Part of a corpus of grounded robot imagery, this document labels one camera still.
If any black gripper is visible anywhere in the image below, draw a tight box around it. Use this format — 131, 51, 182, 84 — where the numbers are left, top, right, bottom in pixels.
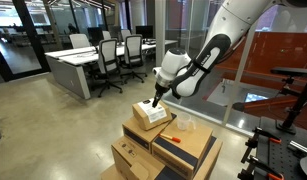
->
152, 84, 168, 108

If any orange capped marker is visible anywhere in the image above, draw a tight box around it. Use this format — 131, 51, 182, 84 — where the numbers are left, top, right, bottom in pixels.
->
159, 133, 181, 143

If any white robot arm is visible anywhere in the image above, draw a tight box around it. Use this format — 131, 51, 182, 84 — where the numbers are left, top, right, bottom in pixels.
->
152, 0, 307, 107

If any clear plastic measuring jug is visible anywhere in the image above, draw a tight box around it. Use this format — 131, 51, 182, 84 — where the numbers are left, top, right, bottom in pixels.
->
177, 112, 196, 131

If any cardboard box under jug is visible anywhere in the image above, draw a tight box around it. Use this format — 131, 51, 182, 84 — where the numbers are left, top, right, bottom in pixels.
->
152, 118, 213, 180

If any small cardboard box with label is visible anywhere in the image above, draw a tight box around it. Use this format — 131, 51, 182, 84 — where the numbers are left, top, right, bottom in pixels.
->
132, 98, 172, 130

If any cardboard box under small box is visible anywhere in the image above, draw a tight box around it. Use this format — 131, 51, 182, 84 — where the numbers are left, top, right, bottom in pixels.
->
122, 114, 176, 153

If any grey mesh office chair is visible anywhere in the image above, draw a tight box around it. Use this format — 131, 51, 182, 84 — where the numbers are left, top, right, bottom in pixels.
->
91, 39, 123, 97

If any black computer monitor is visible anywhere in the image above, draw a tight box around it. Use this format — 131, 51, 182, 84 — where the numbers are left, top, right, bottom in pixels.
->
136, 25, 153, 38

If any large bottom cardboard box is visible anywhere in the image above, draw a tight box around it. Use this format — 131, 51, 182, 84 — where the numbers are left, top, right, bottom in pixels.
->
100, 136, 223, 180

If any white office desk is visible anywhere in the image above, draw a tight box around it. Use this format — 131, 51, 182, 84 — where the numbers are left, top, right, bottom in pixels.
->
44, 39, 179, 100

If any black orange clamp far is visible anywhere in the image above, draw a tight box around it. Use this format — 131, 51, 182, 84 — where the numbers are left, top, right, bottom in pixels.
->
240, 126, 283, 164

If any black orange clamp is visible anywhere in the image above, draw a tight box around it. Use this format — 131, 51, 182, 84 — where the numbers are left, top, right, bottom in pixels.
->
240, 126, 283, 164
237, 155, 285, 180

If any black orange clamp near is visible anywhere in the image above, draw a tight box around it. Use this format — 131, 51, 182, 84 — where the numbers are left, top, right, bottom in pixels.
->
237, 155, 285, 180

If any black perforated mounting table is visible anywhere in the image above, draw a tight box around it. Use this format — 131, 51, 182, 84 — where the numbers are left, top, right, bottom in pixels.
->
256, 117, 307, 180

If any black camera stand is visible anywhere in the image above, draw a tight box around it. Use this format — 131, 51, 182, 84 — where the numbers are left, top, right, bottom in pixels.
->
270, 67, 307, 135

